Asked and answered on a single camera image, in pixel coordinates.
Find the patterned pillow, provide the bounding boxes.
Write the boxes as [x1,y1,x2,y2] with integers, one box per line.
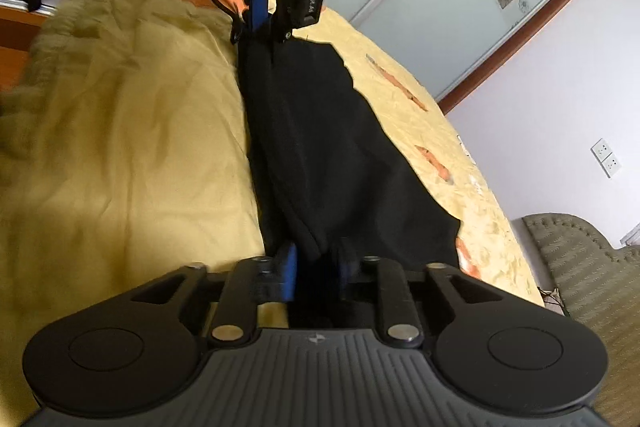
[538,287,570,317]

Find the black pants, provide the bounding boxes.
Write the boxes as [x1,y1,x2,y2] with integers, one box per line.
[238,31,460,277]

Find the white wall socket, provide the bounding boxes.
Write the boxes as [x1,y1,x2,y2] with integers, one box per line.
[591,139,620,179]

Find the olive padded headboard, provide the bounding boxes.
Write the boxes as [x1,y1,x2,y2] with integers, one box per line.
[523,213,639,426]

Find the yellow carrot print bedsheet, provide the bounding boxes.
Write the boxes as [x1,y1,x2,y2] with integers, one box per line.
[0,0,546,408]

